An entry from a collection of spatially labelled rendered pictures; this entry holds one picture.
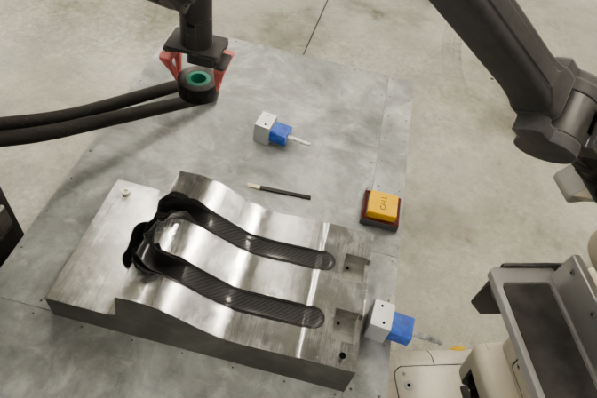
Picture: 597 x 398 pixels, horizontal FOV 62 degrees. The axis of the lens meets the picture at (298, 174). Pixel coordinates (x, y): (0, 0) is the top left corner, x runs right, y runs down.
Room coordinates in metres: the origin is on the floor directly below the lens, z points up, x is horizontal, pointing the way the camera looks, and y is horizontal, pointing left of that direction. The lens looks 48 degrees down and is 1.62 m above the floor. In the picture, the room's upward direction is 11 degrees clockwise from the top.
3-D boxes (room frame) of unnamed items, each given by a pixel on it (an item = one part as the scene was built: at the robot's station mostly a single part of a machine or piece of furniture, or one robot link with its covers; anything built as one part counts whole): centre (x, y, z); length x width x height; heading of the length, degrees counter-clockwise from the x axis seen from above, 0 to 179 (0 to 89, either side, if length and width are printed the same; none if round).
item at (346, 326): (0.36, -0.12, 0.87); 0.05 x 0.05 x 0.04; 86
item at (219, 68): (0.74, 0.20, 1.03); 0.07 x 0.07 x 0.09; 86
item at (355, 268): (0.46, -0.13, 0.87); 0.05 x 0.05 x 0.04; 86
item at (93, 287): (0.43, 0.10, 0.87); 0.50 x 0.26 x 0.14; 86
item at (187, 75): (0.75, 0.23, 0.99); 0.08 x 0.08 x 0.04
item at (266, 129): (0.82, 0.05, 0.83); 0.13 x 0.05 x 0.05; 79
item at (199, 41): (0.75, 0.23, 1.11); 0.10 x 0.07 x 0.07; 86
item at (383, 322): (0.40, -0.24, 0.83); 0.13 x 0.05 x 0.05; 81
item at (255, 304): (0.42, 0.08, 0.92); 0.35 x 0.16 x 0.09; 86
